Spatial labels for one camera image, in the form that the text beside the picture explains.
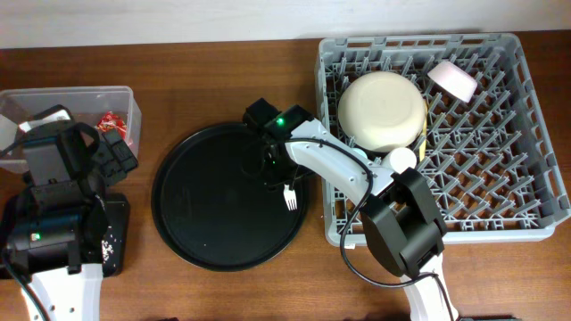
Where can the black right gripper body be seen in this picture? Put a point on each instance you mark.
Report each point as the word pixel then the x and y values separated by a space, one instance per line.
pixel 277 173

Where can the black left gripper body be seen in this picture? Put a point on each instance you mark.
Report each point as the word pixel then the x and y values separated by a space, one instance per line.
pixel 114 168

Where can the cooked rice pile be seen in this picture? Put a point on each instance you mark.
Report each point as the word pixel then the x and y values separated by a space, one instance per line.
pixel 111 245

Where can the cream large bowl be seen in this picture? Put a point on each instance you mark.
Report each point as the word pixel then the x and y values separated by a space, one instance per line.
pixel 382 111

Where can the white plastic cup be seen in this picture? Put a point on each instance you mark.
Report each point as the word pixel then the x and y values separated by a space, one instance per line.
pixel 401 159

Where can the small pink bowl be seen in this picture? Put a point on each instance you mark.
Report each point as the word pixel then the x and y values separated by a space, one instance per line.
pixel 453 80

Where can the light blue plastic cup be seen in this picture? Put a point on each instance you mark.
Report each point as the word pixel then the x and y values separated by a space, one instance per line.
pixel 360 152

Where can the yellow plastic spoon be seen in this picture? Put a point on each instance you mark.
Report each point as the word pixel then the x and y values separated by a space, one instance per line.
pixel 423 136

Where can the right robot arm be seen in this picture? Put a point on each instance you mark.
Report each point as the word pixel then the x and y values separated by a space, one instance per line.
pixel 403 226

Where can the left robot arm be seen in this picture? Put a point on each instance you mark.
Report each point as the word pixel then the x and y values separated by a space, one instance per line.
pixel 61 174

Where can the clear plastic waste bin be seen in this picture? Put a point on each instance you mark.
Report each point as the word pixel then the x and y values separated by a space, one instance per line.
pixel 87 104

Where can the grey dishwasher rack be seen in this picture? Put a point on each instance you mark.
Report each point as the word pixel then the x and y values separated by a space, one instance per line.
pixel 489 162

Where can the red snack wrapper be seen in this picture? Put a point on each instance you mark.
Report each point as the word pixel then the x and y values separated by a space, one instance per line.
pixel 115 121

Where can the black rectangular tray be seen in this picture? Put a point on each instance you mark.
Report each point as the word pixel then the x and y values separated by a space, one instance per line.
pixel 65 238

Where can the black round tray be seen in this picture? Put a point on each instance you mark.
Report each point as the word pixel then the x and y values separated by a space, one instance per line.
pixel 213 215

